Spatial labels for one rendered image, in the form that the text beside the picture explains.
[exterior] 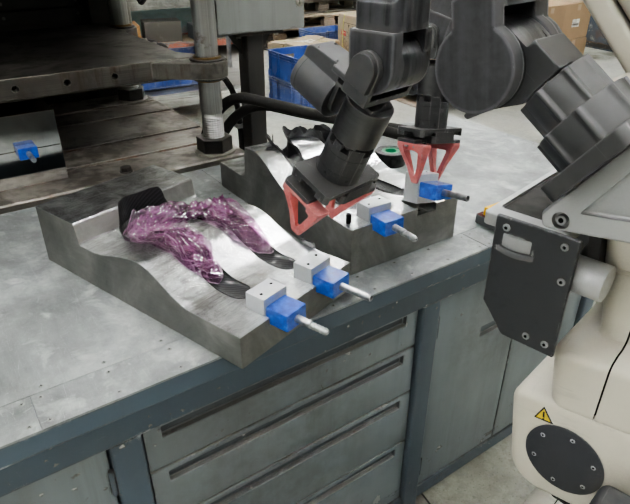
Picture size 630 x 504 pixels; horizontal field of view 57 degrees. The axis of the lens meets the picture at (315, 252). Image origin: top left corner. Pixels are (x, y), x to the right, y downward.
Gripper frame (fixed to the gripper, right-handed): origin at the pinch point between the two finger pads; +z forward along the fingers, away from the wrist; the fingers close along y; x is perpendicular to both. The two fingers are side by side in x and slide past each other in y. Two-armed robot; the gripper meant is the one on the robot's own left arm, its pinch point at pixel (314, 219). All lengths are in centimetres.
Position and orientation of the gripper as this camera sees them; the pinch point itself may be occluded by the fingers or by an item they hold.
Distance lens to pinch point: 79.2
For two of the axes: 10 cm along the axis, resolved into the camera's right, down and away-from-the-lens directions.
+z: -3.2, 6.3, 7.0
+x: 6.6, 6.8, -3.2
